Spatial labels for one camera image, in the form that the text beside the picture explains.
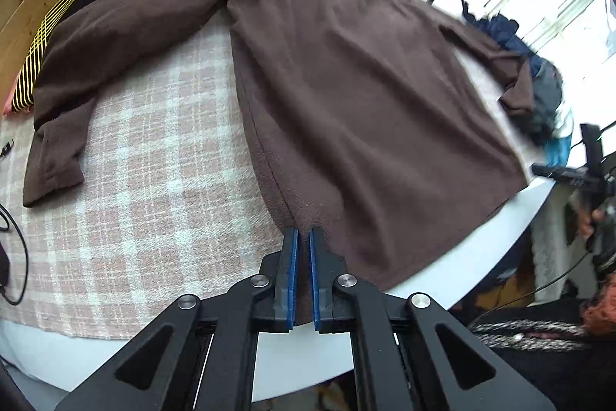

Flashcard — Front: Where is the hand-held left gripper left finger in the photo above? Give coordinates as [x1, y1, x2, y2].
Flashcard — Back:
[55, 225, 301, 411]

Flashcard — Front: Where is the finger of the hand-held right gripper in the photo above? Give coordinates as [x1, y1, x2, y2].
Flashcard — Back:
[531, 164, 586, 185]

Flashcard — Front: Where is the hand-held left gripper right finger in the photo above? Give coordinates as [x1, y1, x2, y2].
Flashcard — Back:
[308, 225, 554, 411]

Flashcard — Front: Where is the brown sweater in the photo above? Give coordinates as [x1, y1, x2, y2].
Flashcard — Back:
[23, 0, 536, 327]

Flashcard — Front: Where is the person's right hand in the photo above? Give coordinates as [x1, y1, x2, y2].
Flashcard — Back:
[576, 198, 608, 244]

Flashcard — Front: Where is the bright blue garment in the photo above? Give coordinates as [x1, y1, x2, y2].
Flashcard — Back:
[544, 136, 574, 167]

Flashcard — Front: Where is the white shirt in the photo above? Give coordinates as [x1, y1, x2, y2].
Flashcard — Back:
[557, 103, 577, 138]

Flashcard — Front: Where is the dark grey garment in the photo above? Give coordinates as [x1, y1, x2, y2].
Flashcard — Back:
[517, 59, 565, 144]

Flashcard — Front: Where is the orange knit cloth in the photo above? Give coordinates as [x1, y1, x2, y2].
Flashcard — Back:
[580, 272, 616, 338]

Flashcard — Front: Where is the dark navy garment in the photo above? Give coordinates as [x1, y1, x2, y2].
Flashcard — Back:
[464, 12, 536, 58]

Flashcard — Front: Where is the pink plaid blanket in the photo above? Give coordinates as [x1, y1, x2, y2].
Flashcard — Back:
[0, 21, 535, 339]

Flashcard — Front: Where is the person's black jacket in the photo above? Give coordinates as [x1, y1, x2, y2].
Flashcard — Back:
[459, 295, 616, 411]

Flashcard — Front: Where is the black yellow striped garment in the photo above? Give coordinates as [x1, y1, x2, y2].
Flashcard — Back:
[10, 0, 97, 113]

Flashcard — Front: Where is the thin black cable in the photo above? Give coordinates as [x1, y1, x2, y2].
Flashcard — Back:
[469, 247, 598, 325]

